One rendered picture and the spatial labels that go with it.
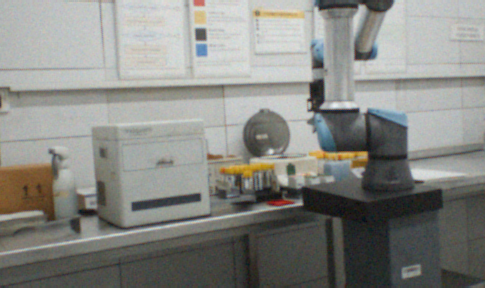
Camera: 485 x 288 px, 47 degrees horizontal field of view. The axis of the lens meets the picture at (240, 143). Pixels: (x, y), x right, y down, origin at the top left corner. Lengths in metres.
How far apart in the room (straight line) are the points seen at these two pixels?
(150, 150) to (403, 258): 0.78
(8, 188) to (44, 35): 0.64
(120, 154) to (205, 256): 0.98
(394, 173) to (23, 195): 1.14
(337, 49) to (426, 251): 0.63
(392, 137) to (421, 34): 1.68
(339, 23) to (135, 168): 0.71
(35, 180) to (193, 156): 0.53
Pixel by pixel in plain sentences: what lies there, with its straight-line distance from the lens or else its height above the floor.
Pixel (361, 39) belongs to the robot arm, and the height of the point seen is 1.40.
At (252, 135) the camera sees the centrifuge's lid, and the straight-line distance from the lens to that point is 2.47.
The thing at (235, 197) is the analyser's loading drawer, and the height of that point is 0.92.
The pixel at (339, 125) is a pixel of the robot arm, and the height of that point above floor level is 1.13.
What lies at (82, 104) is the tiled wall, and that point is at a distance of 2.23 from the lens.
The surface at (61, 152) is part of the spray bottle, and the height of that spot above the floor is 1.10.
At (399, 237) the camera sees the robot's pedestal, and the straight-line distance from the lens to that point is 1.61.
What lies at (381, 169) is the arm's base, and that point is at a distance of 1.63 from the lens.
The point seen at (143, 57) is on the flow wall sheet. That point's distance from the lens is 2.31.
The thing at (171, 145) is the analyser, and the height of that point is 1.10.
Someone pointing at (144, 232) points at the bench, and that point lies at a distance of 1.60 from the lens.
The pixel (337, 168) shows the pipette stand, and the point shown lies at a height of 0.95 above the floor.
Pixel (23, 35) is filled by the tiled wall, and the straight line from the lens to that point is 2.21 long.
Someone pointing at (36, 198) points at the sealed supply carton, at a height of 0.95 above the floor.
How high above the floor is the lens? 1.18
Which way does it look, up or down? 3 degrees down
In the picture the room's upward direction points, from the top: 4 degrees counter-clockwise
